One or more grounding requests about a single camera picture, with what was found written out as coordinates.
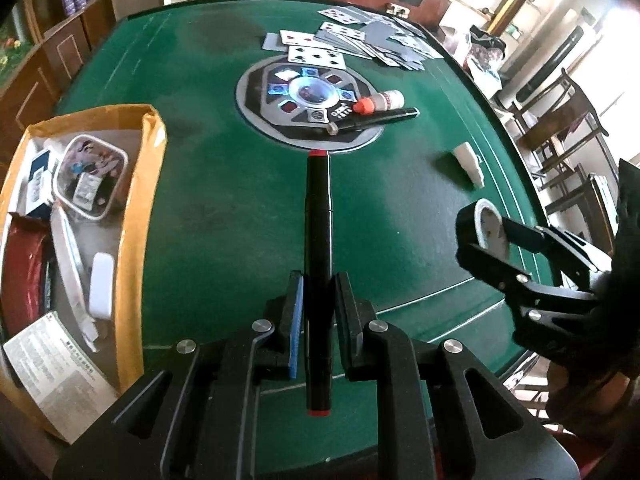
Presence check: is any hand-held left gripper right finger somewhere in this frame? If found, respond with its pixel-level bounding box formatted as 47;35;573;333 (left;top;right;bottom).
332;271;581;480

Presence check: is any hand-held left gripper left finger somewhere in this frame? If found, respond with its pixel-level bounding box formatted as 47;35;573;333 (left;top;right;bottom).
52;270;306;480

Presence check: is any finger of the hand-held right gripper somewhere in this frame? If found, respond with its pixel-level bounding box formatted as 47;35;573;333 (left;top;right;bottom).
457;242;601;356
502;215;613;288

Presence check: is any dark tape roll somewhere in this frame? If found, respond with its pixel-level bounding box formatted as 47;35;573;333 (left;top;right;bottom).
456;199;512;262

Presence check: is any black marker with red ends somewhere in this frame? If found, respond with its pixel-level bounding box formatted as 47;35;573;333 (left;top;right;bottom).
304;150;333;417

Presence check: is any yellow taped cardboard box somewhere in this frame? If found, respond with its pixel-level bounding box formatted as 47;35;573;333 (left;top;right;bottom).
0;104;167;443

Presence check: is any white rectangular block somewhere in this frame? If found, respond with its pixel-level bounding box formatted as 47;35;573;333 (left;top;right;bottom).
88;252;117;321

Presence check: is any kraft carton with printed text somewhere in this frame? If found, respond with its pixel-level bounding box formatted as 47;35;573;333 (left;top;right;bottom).
2;310;118;443

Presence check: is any white container with printed lid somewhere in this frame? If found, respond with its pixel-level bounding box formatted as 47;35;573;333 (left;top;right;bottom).
52;134;128;221

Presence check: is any red foil pouch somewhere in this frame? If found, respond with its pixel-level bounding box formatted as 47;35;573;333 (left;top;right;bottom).
0;214;53;343

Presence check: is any blue and white small box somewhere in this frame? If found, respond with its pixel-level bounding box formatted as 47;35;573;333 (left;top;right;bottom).
20;149;57;217

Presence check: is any person's right hand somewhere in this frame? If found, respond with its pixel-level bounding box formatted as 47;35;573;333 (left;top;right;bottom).
544;360;633;436

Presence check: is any dark wooden chair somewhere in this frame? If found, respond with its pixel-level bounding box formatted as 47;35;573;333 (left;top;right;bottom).
505;67;611;171
540;160;618;241

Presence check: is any small white plastic piece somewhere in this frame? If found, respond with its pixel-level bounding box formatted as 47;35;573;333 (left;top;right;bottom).
451;141;487;189

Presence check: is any long black bar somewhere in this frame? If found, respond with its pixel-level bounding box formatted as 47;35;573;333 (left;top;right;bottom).
515;26;586;103

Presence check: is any plastic bag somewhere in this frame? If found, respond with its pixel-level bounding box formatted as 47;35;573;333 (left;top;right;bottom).
466;25;507;92

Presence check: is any black pen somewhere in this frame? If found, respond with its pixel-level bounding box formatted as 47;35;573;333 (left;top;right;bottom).
327;107;420;136

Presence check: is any round grey table centre panel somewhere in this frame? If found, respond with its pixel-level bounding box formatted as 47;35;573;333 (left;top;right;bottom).
235;55;386;151

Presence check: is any small bottle with orange cap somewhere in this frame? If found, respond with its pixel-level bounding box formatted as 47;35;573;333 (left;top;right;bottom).
352;90;405;115

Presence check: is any pile of playing cards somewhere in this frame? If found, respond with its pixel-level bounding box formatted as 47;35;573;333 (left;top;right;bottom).
262;4;446;72

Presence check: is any flower landscape painting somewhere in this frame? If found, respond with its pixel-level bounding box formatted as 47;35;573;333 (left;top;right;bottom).
0;15;38;88

